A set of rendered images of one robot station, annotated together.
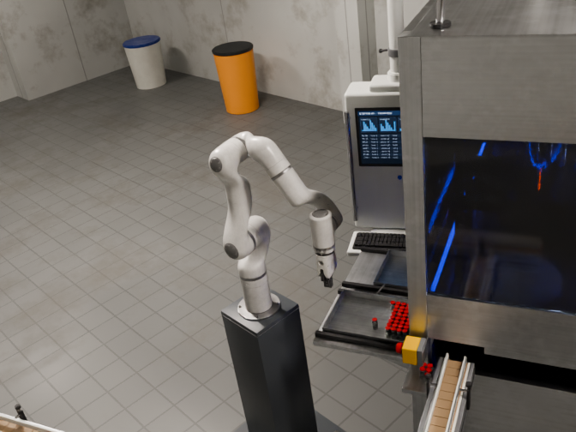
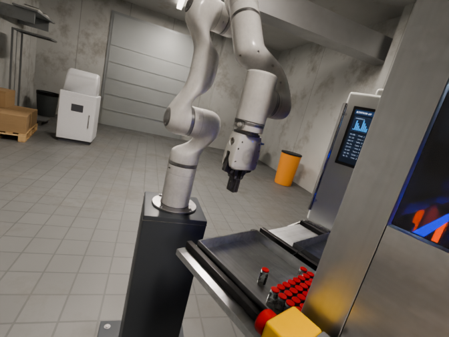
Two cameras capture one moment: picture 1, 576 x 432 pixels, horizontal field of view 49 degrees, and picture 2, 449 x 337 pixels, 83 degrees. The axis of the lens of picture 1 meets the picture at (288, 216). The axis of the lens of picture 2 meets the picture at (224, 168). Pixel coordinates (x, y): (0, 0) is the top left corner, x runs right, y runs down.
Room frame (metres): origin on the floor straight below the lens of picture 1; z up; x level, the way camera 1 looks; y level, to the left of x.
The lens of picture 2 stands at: (1.34, -0.33, 1.30)
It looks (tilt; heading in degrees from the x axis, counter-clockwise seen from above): 13 degrees down; 20
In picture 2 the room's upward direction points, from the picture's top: 14 degrees clockwise
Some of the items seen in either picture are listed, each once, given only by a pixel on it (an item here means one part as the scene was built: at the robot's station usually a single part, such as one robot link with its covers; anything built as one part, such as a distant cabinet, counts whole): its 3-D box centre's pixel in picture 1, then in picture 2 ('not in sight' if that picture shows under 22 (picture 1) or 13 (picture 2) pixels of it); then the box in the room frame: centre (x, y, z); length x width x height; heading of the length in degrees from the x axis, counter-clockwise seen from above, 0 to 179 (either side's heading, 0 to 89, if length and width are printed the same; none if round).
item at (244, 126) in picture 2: (323, 246); (247, 126); (2.01, -0.12, 1.27); 0.09 x 0.08 x 0.03; 153
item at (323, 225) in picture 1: (322, 227); (257, 97); (2.02, -0.12, 1.35); 0.09 x 0.08 x 0.13; 144
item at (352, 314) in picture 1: (372, 317); (266, 269); (2.01, -0.28, 0.90); 0.34 x 0.26 x 0.04; 62
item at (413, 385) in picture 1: (425, 381); not in sight; (1.65, -0.40, 0.87); 0.14 x 0.13 x 0.02; 63
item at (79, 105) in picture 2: not in sight; (80, 106); (4.96, 4.25, 0.67); 0.69 x 0.64 x 1.35; 39
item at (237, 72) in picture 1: (237, 78); (286, 168); (7.15, 0.34, 0.37); 0.48 x 0.46 x 0.73; 39
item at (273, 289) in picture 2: (393, 319); (291, 288); (1.97, -0.36, 0.90); 0.18 x 0.02 x 0.05; 152
